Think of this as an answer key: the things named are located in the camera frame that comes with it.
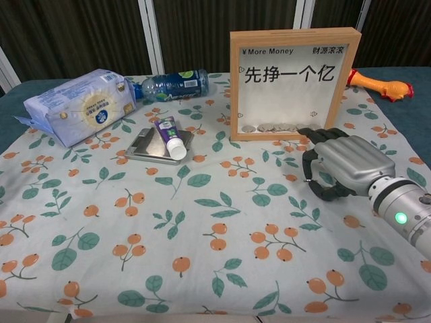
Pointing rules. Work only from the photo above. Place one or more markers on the floral patterned tablecloth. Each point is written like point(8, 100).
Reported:
point(202, 235)

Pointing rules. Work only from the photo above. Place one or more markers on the row of grey round pieces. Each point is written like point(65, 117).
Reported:
point(276, 128)

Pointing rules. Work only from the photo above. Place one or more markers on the yellow rubber chicken toy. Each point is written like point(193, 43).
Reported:
point(377, 84)

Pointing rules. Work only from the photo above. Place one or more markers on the blue tissue pack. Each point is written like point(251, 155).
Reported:
point(77, 107)

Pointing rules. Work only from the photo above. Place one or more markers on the silver pocket scale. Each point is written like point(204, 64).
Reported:
point(148, 144)

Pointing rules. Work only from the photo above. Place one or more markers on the blue plastic water bottle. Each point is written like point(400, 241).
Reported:
point(175, 85)

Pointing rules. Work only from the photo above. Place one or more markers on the wooden frame money box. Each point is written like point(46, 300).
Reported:
point(235, 84)

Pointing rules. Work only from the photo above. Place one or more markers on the dark folding screen partition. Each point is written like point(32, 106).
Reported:
point(84, 33)

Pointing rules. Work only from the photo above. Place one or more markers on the purple toothpaste tube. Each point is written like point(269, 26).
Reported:
point(170, 134)

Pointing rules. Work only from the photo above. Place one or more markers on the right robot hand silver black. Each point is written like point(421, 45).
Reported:
point(357, 161)

